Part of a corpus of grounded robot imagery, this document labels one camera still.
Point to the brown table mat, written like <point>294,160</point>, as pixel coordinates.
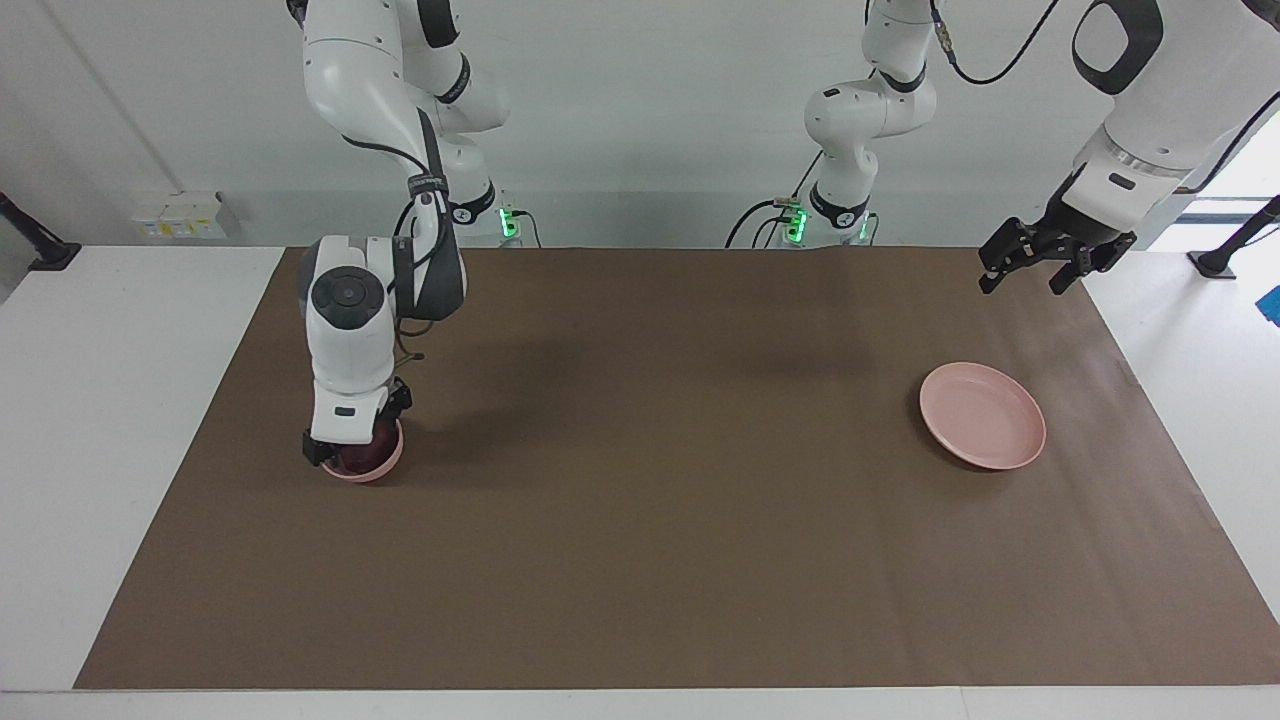
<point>640,550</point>

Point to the pink bowl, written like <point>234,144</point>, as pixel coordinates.
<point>385,470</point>

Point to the black clamp stand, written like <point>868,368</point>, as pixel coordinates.
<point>50,255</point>
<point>1215,262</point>

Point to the blue object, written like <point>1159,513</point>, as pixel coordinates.
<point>1273,305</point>

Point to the green lit base connector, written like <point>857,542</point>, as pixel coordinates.
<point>795,222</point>
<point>508,220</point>

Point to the dark red apple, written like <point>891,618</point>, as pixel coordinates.
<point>368,455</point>

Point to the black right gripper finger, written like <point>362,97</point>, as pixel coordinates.
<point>320,452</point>
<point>399,398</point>

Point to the pink plate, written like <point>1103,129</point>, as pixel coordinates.
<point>985,415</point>

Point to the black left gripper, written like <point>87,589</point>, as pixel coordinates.
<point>1085,232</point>

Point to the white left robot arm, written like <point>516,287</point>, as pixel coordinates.
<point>1180,90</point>

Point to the white wall socket box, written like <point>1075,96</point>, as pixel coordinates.
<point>180,215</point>

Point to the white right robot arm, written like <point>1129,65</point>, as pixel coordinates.
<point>345,340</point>

